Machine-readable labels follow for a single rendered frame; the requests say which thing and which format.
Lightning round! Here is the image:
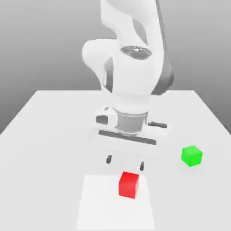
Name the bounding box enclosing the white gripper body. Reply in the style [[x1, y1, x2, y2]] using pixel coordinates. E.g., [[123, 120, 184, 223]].
[[89, 126, 169, 158]]

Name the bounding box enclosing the small red cube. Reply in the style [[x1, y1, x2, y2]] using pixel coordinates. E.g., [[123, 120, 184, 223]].
[[118, 171, 140, 199]]

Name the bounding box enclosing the small green cube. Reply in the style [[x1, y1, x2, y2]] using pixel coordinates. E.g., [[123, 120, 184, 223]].
[[181, 145, 203, 168]]

